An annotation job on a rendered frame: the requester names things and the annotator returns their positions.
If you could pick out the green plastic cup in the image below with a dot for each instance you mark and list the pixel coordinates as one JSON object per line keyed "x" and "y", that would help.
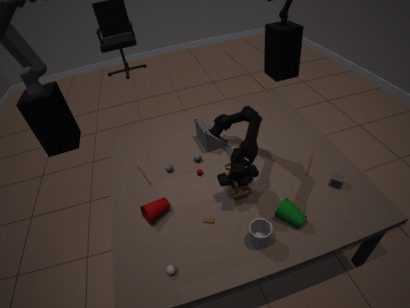
{"x": 287, "y": 211}

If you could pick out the dark red cylinder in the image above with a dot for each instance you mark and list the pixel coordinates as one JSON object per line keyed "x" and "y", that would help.
{"x": 153, "y": 210}

